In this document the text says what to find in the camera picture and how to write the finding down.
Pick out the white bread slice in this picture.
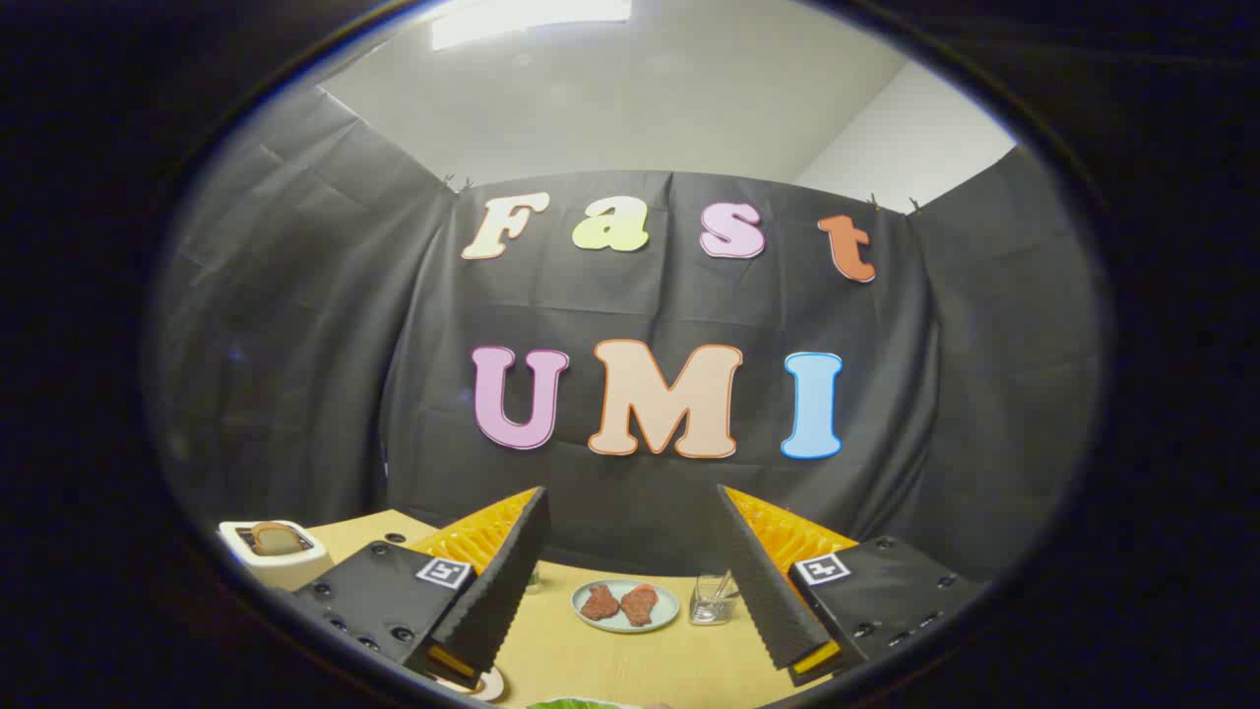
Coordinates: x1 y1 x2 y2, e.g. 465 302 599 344
251 522 306 555

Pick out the metal wire holder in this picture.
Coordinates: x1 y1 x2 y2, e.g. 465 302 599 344
689 569 741 627

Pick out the black backdrop cloth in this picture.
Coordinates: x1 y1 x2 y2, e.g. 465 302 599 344
148 87 1103 582

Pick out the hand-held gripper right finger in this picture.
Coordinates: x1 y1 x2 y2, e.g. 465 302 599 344
716 483 985 687

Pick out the round beige plate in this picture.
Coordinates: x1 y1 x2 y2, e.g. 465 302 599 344
433 665 506 702

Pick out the light blue oval plate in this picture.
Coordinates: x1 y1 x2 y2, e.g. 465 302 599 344
571 578 681 633

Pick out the white toaster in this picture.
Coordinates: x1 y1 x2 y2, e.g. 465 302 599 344
218 520 336 592

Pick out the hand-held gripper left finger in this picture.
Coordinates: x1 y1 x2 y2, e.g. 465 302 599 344
293 485 552 690

